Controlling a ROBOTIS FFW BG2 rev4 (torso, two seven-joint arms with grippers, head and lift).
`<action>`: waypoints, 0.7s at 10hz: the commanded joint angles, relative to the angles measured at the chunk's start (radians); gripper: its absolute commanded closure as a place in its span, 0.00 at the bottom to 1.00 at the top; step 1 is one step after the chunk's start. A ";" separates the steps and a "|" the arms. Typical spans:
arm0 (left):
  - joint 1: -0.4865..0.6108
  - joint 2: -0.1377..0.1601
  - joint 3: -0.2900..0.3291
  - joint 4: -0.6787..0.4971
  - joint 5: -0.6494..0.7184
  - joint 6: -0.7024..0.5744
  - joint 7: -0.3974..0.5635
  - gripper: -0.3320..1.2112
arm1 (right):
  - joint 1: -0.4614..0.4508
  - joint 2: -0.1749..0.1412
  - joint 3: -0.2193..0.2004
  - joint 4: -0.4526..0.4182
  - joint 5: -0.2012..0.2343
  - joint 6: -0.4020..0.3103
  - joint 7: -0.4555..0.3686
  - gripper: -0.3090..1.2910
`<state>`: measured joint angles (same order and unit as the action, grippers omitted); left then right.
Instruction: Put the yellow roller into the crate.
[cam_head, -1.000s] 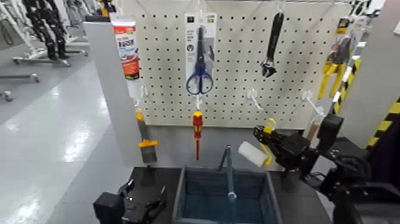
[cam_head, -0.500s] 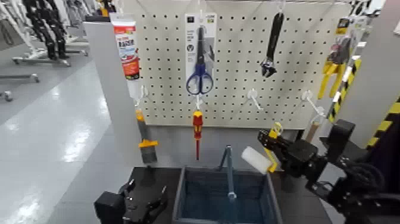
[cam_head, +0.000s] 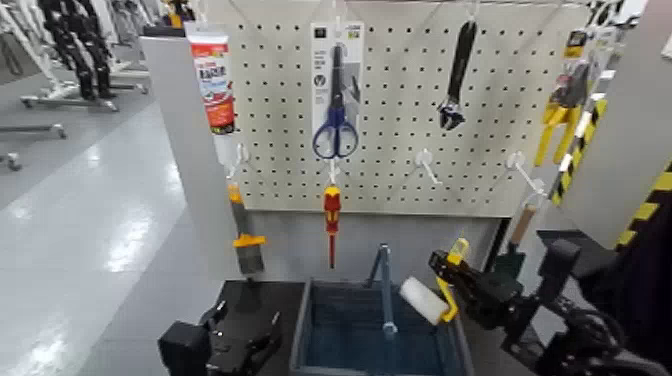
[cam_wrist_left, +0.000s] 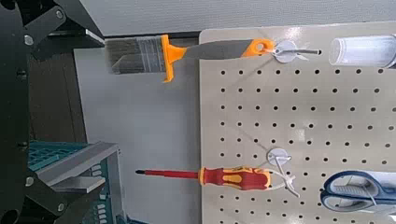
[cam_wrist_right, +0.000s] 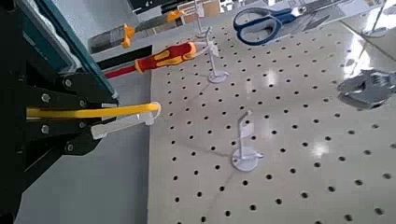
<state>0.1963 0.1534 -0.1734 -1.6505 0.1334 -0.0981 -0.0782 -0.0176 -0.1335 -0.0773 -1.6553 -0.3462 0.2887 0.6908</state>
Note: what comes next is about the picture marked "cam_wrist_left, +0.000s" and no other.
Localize white cable tie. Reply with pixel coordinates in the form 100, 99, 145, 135
267, 167, 302, 199

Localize blue handled scissors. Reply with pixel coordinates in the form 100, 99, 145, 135
319, 170, 396, 213

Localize sealant tube with clear nozzle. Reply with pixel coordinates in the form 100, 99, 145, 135
328, 35, 396, 69

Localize red yellow screwdriver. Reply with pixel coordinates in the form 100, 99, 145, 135
134, 166, 272, 191

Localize white pegboard hook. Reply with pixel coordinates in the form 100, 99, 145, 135
266, 147, 292, 167
272, 39, 321, 64

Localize orange grey paintbrush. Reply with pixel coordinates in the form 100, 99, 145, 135
104, 34, 276, 83

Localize beige perforated pegboard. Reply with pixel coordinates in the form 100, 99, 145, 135
198, 21, 396, 224

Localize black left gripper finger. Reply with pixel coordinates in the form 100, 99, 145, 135
18, 0, 106, 75
18, 141, 120, 224

